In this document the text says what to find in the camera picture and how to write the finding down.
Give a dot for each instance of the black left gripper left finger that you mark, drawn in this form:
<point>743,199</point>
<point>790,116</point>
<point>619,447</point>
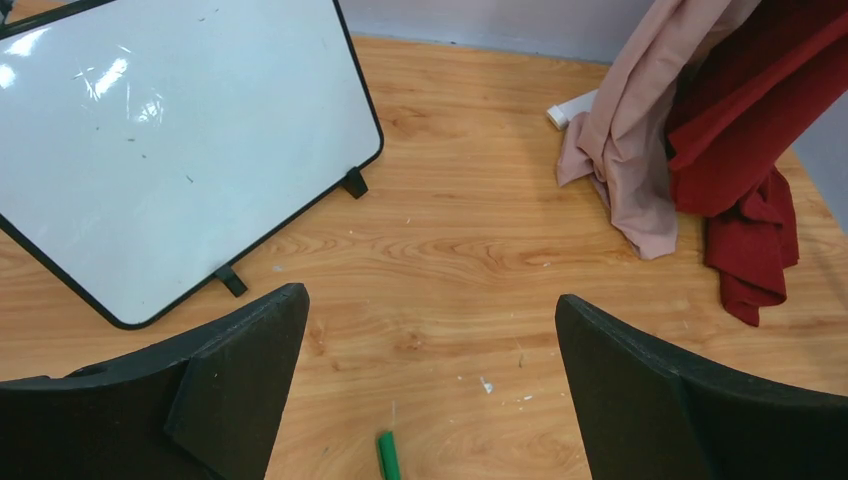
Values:
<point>204,404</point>

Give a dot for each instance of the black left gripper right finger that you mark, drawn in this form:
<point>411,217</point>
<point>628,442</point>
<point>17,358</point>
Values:
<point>648,409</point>

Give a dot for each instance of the green marker pen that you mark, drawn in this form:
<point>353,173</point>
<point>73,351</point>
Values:
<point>387,456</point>

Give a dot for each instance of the white whiteboard black frame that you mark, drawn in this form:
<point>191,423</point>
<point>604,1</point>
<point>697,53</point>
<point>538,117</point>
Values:
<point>147,146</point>

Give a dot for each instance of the pink hanging garment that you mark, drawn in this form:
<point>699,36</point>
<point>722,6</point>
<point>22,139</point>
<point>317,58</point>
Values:
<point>619,141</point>

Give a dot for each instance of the white clothes rack base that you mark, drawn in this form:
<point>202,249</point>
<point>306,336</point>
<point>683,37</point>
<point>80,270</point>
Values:
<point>561,115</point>

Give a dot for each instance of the red hanging shirt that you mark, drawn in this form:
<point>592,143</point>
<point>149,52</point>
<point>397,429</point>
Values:
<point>756,93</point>

